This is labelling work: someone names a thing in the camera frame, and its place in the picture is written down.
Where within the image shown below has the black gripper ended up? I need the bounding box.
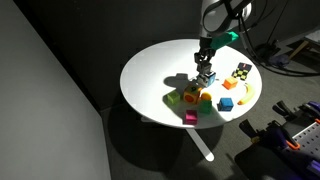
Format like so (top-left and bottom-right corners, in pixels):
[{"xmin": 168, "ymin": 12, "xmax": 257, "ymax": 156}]
[{"xmin": 194, "ymin": 37, "xmax": 217, "ymax": 72}]

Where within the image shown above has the orange block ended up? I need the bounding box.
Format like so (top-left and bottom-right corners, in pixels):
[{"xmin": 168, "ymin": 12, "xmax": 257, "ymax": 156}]
[{"xmin": 222, "ymin": 76, "xmax": 239, "ymax": 90}]

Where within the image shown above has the light green block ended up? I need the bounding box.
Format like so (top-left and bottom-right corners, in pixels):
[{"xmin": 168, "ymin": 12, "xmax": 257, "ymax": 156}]
[{"xmin": 166, "ymin": 90, "xmax": 182, "ymax": 106}]

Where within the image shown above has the blue block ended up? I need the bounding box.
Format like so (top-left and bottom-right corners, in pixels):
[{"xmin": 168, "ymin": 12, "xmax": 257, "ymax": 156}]
[{"xmin": 218, "ymin": 97, "xmax": 234, "ymax": 112}]

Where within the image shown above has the magenta block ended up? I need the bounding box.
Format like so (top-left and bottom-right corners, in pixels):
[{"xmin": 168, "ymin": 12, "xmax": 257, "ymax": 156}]
[{"xmin": 184, "ymin": 109, "xmax": 199, "ymax": 126}]

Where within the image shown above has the blue white patterned cube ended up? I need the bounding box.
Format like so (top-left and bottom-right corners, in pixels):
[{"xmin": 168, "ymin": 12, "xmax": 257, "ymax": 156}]
[{"xmin": 196, "ymin": 71, "xmax": 217, "ymax": 88}]

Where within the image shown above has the small yellow ball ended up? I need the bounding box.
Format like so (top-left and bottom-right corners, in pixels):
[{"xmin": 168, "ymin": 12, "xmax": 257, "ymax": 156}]
[{"xmin": 200, "ymin": 92, "xmax": 213, "ymax": 102}]

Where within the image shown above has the orange yellow number cube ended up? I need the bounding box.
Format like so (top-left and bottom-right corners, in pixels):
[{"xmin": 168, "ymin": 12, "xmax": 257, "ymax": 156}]
[{"xmin": 182, "ymin": 83, "xmax": 203, "ymax": 105}]

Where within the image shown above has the black patterned cube red stripe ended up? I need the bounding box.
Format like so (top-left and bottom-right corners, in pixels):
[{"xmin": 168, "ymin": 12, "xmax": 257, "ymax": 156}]
[{"xmin": 231, "ymin": 61, "xmax": 253, "ymax": 82}]

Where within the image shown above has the yellow banana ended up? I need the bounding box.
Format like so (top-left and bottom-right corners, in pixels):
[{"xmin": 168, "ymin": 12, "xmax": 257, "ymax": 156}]
[{"xmin": 237, "ymin": 82, "xmax": 257, "ymax": 106}]

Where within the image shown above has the dark bag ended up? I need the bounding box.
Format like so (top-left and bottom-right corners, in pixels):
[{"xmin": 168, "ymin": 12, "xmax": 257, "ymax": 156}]
[{"xmin": 253, "ymin": 39, "xmax": 291, "ymax": 69}]

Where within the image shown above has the black clamp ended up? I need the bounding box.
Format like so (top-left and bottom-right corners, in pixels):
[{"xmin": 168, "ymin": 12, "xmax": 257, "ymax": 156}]
[
  {"xmin": 239, "ymin": 119, "xmax": 265, "ymax": 142},
  {"xmin": 272, "ymin": 99, "xmax": 319, "ymax": 124}
]

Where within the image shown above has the white table leg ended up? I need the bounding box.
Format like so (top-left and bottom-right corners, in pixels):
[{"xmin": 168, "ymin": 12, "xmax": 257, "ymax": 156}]
[{"xmin": 185, "ymin": 128, "xmax": 215, "ymax": 162}]

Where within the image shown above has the wooden side table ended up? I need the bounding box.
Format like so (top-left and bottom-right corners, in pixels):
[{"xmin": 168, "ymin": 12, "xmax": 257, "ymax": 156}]
[{"xmin": 289, "ymin": 28, "xmax": 320, "ymax": 59}]

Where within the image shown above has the flat dark gray plate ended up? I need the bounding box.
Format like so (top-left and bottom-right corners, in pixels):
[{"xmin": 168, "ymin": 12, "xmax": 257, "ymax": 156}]
[{"xmin": 234, "ymin": 143, "xmax": 301, "ymax": 180}]

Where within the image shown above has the black perforated board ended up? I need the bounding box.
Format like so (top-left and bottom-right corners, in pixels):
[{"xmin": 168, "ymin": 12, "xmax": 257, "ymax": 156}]
[{"xmin": 283, "ymin": 121, "xmax": 320, "ymax": 180}]

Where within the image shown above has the small purple clamp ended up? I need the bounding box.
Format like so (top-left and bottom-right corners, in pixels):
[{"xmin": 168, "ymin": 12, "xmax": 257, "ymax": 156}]
[{"xmin": 306, "ymin": 159, "xmax": 320, "ymax": 177}]

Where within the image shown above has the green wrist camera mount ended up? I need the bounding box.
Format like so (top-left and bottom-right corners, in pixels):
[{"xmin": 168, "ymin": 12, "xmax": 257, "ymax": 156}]
[{"xmin": 210, "ymin": 31, "xmax": 240, "ymax": 49}]

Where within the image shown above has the thick black cable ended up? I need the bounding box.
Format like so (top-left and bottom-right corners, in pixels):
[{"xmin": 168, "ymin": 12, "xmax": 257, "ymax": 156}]
[{"xmin": 233, "ymin": 0, "xmax": 320, "ymax": 78}]

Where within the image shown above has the purple clamp orange handle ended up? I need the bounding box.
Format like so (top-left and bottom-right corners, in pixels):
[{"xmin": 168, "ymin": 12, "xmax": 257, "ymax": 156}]
[{"xmin": 264, "ymin": 120, "xmax": 301, "ymax": 151}]

